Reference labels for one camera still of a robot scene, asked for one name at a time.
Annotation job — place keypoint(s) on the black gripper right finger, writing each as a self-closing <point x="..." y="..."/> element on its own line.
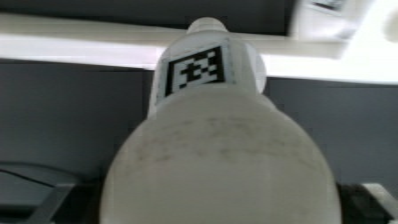
<point x="368" y="204"/>

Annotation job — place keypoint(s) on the white lamp bulb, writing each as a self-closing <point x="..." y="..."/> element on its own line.
<point x="219" y="164"/>

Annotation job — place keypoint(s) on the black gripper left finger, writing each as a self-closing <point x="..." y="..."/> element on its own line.
<point x="70" y="206"/>

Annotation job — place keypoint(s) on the white front fence rail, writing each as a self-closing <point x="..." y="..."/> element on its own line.
<point x="123" y="45"/>

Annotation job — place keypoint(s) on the white lamp base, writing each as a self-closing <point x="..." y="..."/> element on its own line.
<point x="331" y="20"/>

